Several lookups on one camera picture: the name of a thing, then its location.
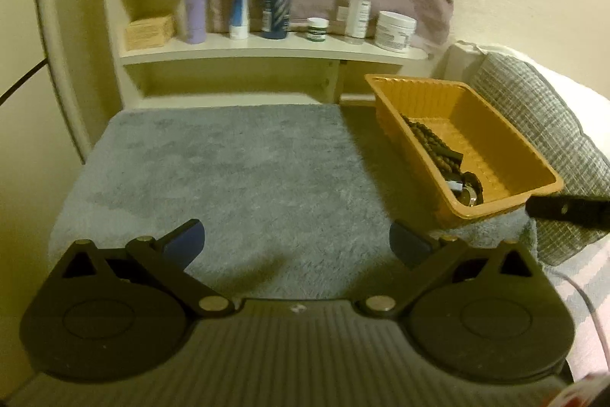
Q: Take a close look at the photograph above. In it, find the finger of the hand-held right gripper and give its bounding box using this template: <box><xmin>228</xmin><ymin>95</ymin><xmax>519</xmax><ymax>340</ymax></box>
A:
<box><xmin>525</xmin><ymin>192</ymin><xmax>610</xmax><ymax>229</ymax></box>

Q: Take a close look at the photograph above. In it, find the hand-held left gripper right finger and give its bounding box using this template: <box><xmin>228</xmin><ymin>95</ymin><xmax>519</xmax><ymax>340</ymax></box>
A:
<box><xmin>360</xmin><ymin>220</ymin><xmax>535</xmax><ymax>319</ymax></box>

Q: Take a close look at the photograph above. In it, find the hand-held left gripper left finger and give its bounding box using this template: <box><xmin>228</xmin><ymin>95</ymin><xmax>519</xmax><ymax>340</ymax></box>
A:
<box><xmin>59</xmin><ymin>219</ymin><xmax>236</xmax><ymax>319</ymax></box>

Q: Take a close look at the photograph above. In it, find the orange plastic tray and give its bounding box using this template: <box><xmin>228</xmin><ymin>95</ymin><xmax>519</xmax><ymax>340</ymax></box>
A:
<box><xmin>364</xmin><ymin>74</ymin><xmax>564</xmax><ymax>229</ymax></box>

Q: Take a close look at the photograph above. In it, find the black rectangular case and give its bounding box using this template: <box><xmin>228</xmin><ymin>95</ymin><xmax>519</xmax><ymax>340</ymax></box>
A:
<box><xmin>403</xmin><ymin>114</ymin><xmax>464</xmax><ymax>172</ymax></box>

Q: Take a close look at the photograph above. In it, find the pink striped cloth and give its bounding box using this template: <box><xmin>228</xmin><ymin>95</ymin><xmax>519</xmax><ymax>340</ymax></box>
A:
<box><xmin>543</xmin><ymin>240</ymin><xmax>610</xmax><ymax>381</ymax></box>

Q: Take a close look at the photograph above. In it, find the grey fluffy mat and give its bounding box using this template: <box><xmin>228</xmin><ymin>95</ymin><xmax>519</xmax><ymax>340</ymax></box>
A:
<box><xmin>48</xmin><ymin>102</ymin><xmax>539</xmax><ymax>299</ymax></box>

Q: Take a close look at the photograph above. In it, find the grey checkered pillow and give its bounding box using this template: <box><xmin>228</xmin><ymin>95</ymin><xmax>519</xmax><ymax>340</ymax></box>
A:
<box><xmin>469</xmin><ymin>53</ymin><xmax>610</xmax><ymax>267</ymax></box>

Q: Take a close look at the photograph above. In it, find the red and white packet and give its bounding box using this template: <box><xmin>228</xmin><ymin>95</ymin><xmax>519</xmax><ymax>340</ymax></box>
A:
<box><xmin>548</xmin><ymin>371</ymin><xmax>610</xmax><ymax>407</ymax></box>

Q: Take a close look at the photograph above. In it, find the white pillow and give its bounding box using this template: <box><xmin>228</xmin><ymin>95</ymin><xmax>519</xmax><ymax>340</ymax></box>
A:
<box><xmin>445</xmin><ymin>40</ymin><xmax>610</xmax><ymax>103</ymax></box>

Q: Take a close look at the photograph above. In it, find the cream shelf unit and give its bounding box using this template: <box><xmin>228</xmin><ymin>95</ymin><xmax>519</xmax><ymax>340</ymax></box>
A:
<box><xmin>102</xmin><ymin>0</ymin><xmax>430</xmax><ymax>109</ymax></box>

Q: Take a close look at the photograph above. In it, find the white cream jar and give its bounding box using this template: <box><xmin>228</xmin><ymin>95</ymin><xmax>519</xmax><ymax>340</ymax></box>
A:
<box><xmin>374</xmin><ymin>10</ymin><xmax>417</xmax><ymax>53</ymax></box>

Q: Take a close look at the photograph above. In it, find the small cardboard box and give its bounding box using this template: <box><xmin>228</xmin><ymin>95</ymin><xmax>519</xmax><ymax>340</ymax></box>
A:
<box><xmin>125</xmin><ymin>13</ymin><xmax>175</xmax><ymax>51</ymax></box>

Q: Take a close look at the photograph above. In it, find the small green jar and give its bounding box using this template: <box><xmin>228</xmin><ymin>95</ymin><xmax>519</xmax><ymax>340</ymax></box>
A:
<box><xmin>306</xmin><ymin>17</ymin><xmax>329</xmax><ymax>42</ymax></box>

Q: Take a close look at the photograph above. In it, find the purple tube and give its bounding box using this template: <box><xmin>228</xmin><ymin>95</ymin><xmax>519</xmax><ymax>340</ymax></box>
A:
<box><xmin>185</xmin><ymin>0</ymin><xmax>208</xmax><ymax>44</ymax></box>

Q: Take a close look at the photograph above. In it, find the clear spray bottle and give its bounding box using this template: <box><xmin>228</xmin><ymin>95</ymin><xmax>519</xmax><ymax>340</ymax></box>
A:
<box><xmin>344</xmin><ymin>0</ymin><xmax>372</xmax><ymax>39</ymax></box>

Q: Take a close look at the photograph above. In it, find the thin grey cable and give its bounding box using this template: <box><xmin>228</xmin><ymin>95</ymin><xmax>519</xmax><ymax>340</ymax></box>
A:
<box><xmin>548</xmin><ymin>270</ymin><xmax>610</xmax><ymax>343</ymax></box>

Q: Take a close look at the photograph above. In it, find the cream arched frame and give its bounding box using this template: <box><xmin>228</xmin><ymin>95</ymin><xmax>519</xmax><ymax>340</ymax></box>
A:
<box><xmin>32</xmin><ymin>0</ymin><xmax>92</xmax><ymax>164</ymax></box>

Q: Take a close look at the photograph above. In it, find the black wall cable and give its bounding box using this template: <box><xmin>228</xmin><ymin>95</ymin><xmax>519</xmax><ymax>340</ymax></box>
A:
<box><xmin>0</xmin><ymin>59</ymin><xmax>48</xmax><ymax>103</ymax></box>

